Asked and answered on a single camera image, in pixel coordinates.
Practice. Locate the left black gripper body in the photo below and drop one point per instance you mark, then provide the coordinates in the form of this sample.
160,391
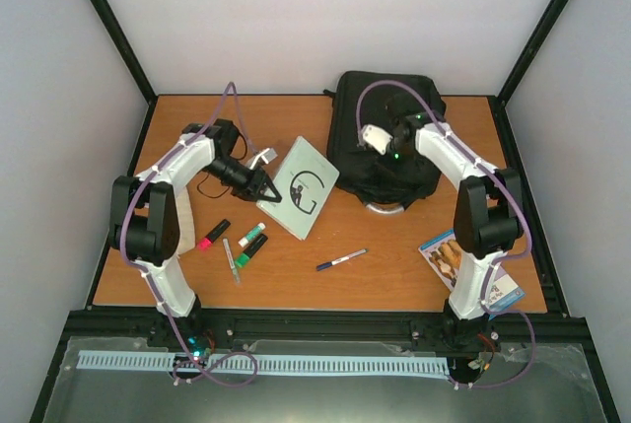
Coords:
244,185

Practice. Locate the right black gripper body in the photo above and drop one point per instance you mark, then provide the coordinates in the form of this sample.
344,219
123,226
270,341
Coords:
403,151

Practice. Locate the black student backpack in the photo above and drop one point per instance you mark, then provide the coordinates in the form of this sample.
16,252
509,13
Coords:
388,101

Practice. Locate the grey notebook with G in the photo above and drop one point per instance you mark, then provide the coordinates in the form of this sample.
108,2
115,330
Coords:
304,180

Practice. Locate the dog picture book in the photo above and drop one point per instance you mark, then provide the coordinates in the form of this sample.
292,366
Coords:
443,260

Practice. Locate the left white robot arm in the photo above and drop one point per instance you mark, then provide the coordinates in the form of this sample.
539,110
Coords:
143,218

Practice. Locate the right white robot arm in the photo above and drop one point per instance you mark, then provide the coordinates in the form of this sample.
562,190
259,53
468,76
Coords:
488,216

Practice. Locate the white green glue stick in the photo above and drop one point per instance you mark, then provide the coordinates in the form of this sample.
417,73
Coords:
251,235

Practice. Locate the green highlighter marker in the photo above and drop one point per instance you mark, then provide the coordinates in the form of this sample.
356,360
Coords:
250,251

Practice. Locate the clear silver pen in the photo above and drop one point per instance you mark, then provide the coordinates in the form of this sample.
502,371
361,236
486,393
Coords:
230,258

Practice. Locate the pink highlighter marker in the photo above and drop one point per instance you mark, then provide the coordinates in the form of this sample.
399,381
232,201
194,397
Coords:
209,239

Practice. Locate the beige knitted pencil case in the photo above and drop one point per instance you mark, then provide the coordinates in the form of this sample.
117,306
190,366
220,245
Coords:
185,222

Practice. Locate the blue white pen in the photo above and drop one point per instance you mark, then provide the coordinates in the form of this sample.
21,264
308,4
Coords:
341,259

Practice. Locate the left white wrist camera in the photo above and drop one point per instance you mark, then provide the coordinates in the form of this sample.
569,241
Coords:
263,157

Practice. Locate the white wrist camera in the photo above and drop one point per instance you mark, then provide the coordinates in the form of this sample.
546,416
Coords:
376,138
263,157

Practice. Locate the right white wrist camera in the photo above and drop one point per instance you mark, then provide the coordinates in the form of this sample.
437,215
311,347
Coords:
376,138

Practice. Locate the light blue cable duct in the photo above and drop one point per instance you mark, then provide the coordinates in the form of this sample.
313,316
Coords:
269,365

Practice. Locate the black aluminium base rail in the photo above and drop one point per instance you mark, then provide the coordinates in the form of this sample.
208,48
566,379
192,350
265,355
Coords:
230,328

